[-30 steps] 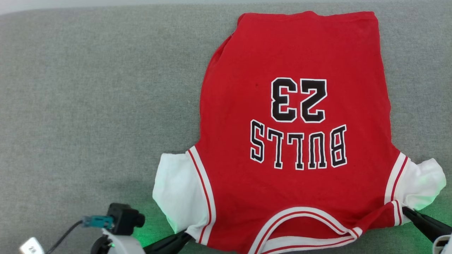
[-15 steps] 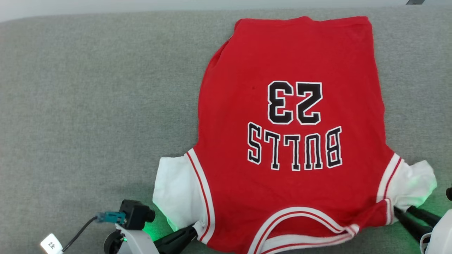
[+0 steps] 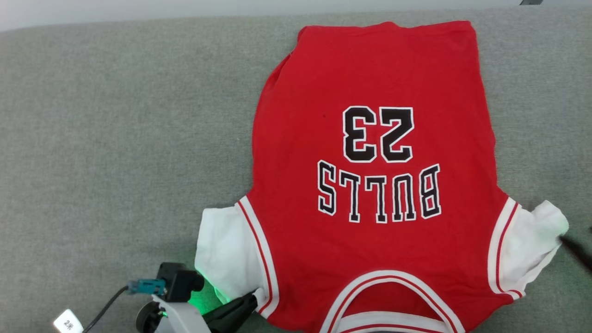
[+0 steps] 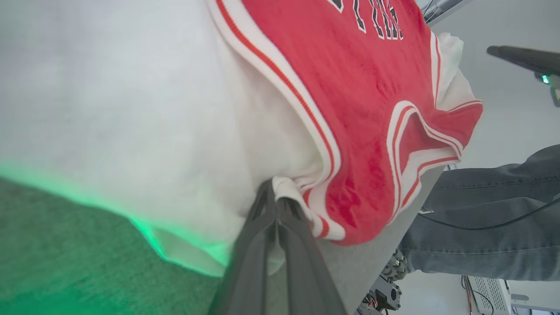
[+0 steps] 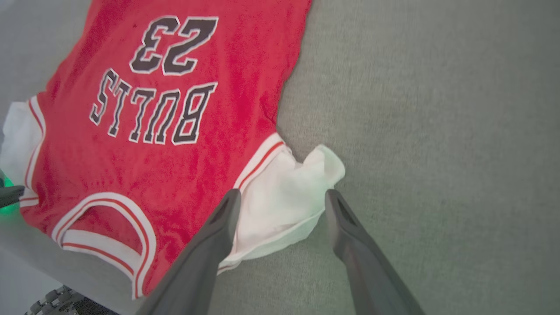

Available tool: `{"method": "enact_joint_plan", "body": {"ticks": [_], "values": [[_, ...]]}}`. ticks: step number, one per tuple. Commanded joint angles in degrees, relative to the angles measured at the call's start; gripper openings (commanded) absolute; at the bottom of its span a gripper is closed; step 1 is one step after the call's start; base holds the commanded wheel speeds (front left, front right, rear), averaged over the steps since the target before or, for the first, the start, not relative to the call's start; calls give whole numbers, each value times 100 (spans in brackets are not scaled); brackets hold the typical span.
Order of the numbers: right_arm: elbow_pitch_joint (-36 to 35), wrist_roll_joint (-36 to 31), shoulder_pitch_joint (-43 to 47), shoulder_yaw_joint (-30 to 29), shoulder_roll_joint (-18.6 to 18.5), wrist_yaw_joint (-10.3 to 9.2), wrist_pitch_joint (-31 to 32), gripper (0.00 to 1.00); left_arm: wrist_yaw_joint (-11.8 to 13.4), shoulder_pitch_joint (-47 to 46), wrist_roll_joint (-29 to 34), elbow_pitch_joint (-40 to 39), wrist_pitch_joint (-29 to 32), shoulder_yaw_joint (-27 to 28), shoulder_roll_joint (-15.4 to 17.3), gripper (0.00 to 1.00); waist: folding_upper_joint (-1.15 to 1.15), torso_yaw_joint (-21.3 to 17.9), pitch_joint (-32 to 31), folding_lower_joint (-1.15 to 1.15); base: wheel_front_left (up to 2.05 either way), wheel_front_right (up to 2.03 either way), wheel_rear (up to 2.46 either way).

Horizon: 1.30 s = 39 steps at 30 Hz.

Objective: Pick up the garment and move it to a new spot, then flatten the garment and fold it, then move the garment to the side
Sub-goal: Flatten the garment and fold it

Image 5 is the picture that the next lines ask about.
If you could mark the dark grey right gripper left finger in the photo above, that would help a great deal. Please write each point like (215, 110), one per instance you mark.
(201, 262)

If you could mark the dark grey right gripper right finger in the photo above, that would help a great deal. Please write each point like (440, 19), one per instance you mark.
(367, 267)

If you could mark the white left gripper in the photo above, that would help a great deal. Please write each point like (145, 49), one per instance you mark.
(6, 210)

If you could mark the red basketball jersey number 23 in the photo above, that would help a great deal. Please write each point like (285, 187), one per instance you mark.
(153, 153)

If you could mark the grey ribbed robot base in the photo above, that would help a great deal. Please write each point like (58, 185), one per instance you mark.
(65, 304)

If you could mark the grey upholstered sofa seat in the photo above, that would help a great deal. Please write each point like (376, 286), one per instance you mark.
(437, 131)

